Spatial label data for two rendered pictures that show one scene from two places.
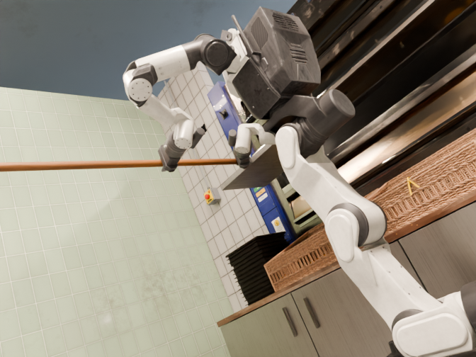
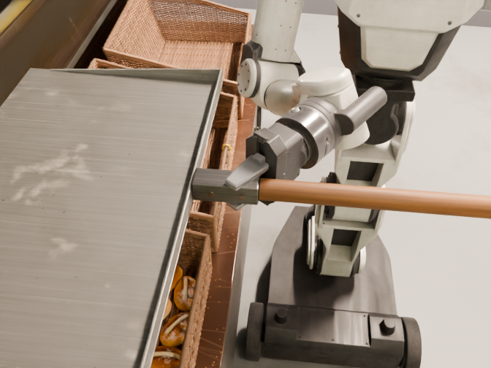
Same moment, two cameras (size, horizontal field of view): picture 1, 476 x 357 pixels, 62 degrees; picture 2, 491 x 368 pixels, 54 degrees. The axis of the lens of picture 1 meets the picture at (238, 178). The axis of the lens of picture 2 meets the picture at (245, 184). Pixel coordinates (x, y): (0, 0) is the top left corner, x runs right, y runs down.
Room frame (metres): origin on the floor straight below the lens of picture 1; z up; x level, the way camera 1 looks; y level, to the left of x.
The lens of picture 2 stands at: (2.11, 0.32, 1.68)
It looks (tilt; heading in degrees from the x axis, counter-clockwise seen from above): 45 degrees down; 234
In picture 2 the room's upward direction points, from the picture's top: straight up
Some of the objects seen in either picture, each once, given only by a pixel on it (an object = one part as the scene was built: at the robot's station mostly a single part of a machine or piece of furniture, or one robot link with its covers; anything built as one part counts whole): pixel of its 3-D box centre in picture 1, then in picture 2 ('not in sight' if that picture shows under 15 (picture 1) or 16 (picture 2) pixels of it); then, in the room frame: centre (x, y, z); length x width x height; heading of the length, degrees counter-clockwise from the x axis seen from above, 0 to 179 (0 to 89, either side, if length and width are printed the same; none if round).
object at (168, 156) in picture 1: (171, 151); not in sight; (1.44, 0.20, 1.22); 0.12 x 0.10 x 0.13; 40
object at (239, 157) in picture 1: (242, 151); (285, 150); (1.75, -0.07, 1.22); 0.12 x 0.10 x 0.13; 12
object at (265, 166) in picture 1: (273, 161); (67, 175); (2.02, -0.21, 1.21); 0.55 x 0.36 x 0.03; 47
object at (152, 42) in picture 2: not in sight; (187, 46); (1.28, -1.19, 0.72); 0.56 x 0.49 x 0.28; 50
